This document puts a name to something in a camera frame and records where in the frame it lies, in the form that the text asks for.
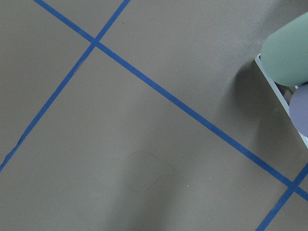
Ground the purple cup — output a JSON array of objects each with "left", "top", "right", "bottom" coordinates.
[{"left": 289, "top": 84, "right": 308, "bottom": 137}]

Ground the green cup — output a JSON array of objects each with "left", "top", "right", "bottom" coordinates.
[{"left": 260, "top": 13, "right": 308, "bottom": 87}]

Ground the white wire cup rack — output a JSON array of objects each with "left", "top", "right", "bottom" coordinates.
[{"left": 255, "top": 53, "right": 308, "bottom": 149}]

